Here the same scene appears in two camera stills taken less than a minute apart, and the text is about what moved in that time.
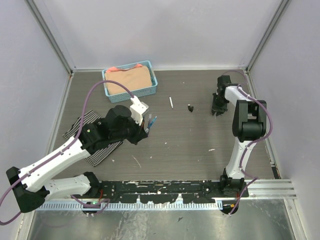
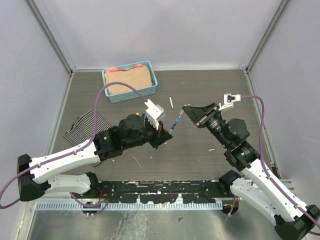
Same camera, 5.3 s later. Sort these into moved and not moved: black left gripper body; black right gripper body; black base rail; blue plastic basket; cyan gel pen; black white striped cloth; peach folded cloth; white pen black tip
Moved: black right gripper body; cyan gel pen; black left gripper body
Not moved: blue plastic basket; black white striped cloth; black base rail; white pen black tip; peach folded cloth
